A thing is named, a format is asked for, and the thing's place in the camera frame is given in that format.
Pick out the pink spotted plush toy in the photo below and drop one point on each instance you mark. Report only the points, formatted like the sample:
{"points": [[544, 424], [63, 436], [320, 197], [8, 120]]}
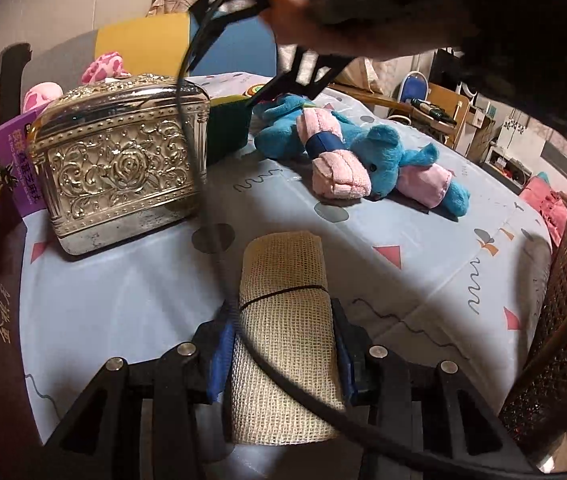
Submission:
{"points": [[106, 65]]}

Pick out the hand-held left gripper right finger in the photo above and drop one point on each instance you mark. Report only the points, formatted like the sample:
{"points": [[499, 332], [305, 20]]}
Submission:
{"points": [[348, 360]]}

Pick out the pink ruffled cloth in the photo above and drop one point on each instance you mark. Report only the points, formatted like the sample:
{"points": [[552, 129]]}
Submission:
{"points": [[543, 200]]}

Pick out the beige bandage roll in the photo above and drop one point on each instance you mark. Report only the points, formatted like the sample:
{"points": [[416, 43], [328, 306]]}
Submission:
{"points": [[283, 340]]}

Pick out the grey yellow blue chair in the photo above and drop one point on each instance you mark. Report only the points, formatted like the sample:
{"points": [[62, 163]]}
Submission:
{"points": [[138, 35]]}

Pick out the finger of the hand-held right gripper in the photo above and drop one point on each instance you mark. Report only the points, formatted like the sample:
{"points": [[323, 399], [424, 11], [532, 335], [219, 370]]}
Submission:
{"points": [[308, 75]]}

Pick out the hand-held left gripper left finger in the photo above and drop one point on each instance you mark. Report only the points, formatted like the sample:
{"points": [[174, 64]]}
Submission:
{"points": [[221, 360]]}

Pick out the person's right hand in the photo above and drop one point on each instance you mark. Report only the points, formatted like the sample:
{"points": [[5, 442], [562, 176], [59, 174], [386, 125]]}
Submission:
{"points": [[288, 15]]}

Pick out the patterned light blue tablecloth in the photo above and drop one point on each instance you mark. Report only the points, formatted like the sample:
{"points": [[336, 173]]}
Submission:
{"points": [[413, 280]]}

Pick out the dark hand tool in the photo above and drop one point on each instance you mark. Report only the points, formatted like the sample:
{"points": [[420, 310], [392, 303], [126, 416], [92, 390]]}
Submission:
{"points": [[428, 108]]}

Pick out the wicker basket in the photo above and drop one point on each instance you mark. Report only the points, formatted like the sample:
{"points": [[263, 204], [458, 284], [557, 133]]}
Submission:
{"points": [[563, 310]]}

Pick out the wooden side desk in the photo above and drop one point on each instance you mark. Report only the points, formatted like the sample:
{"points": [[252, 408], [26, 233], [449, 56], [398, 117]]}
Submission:
{"points": [[443, 97]]}

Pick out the blue folding chair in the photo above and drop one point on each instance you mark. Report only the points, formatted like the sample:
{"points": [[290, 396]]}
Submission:
{"points": [[413, 85]]}

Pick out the round colourful lollipop toy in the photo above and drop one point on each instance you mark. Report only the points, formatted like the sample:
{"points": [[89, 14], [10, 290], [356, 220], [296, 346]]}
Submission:
{"points": [[252, 91]]}

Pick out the person's right forearm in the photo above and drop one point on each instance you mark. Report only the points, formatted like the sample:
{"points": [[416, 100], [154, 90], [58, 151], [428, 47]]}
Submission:
{"points": [[513, 35]]}

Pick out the green yellow sponge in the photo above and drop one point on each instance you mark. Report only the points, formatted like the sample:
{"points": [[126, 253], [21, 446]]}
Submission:
{"points": [[228, 130]]}

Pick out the blue plush elephant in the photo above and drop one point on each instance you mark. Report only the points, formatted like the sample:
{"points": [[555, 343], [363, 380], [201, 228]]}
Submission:
{"points": [[383, 160]]}

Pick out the ornate silver tissue box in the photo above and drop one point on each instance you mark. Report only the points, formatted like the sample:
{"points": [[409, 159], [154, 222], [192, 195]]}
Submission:
{"points": [[113, 175]]}

